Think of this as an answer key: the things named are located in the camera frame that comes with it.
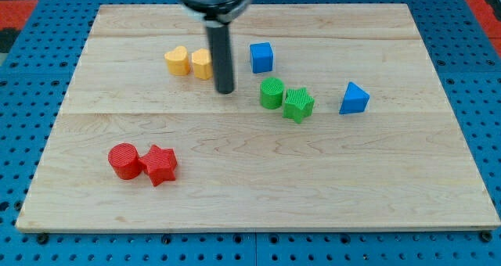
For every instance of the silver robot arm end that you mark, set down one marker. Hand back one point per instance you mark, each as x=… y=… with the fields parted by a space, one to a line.
x=215 y=13

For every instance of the blue cube block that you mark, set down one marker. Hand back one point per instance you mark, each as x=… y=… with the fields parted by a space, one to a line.
x=261 y=57

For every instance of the green cylinder block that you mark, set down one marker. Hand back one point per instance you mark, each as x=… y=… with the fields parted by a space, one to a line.
x=271 y=93

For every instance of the green star block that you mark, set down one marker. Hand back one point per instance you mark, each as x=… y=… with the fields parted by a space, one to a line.
x=298 y=104

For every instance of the yellow pentagon block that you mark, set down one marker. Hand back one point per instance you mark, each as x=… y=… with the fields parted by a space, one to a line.
x=202 y=64

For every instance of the light wooden board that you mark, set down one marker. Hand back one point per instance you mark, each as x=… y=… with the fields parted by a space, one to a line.
x=401 y=165

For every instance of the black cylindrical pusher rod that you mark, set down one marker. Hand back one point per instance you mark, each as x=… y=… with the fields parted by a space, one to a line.
x=221 y=54

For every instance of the yellow heart block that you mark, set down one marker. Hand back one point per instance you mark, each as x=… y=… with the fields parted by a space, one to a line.
x=177 y=61

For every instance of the red star block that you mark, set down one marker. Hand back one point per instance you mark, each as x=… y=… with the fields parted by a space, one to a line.
x=159 y=164

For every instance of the blue triangle block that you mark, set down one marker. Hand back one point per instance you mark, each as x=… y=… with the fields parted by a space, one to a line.
x=355 y=99

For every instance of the red cylinder block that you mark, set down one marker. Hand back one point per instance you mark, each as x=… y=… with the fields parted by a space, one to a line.
x=124 y=159

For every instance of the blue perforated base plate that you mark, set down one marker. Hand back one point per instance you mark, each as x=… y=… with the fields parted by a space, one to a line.
x=37 y=71

